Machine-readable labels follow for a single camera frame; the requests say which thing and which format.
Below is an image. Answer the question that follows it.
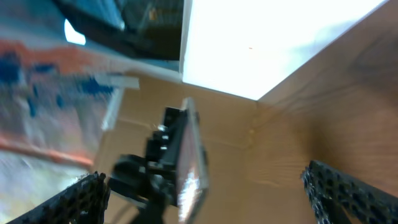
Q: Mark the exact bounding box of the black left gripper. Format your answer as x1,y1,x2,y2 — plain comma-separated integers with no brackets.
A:
108,107,188,206

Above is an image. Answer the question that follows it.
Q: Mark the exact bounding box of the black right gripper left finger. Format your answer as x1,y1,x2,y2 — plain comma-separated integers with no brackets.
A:
7,172,111,224

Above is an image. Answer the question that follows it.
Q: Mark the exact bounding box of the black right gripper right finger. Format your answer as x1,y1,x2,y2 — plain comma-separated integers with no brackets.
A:
301,161,397,224

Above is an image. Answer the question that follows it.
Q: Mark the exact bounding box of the colourful abstract painting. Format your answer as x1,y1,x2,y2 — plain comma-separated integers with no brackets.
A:
1,40,139,223

